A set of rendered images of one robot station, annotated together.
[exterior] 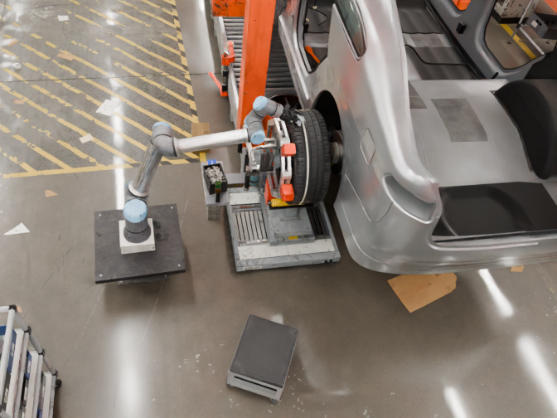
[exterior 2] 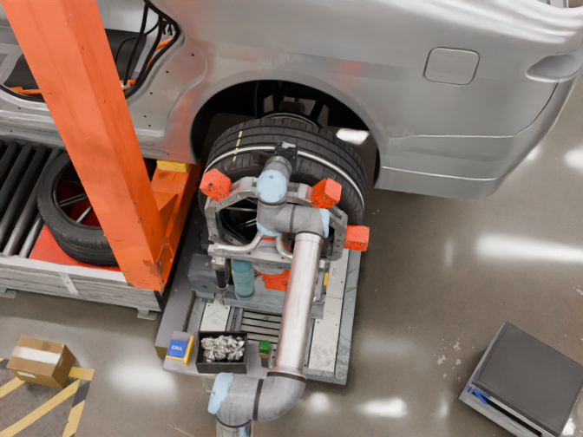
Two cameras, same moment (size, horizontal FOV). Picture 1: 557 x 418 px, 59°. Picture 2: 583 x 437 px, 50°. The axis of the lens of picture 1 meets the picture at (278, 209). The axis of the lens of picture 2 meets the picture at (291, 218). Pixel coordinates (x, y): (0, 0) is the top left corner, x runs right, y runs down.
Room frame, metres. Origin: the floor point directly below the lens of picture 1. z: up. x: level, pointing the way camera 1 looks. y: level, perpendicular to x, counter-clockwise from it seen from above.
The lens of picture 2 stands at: (1.77, 1.22, 2.90)
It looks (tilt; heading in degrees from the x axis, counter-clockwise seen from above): 56 degrees down; 298
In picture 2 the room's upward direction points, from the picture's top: 1 degrees clockwise
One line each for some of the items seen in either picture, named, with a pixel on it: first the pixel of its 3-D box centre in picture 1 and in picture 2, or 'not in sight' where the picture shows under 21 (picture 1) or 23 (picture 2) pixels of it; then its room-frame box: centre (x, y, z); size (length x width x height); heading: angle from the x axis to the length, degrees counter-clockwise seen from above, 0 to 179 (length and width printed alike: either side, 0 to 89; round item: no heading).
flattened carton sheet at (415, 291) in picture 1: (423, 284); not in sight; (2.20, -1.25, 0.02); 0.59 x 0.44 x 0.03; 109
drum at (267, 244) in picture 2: (267, 158); (272, 243); (2.42, 0.14, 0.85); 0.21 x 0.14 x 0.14; 109
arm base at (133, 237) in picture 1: (137, 228); not in sight; (1.92, 0.94, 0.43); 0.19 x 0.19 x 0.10
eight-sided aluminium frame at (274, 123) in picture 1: (277, 158); (276, 228); (2.44, 0.08, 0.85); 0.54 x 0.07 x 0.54; 19
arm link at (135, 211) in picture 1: (135, 214); not in sight; (1.94, 0.94, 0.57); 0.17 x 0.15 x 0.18; 19
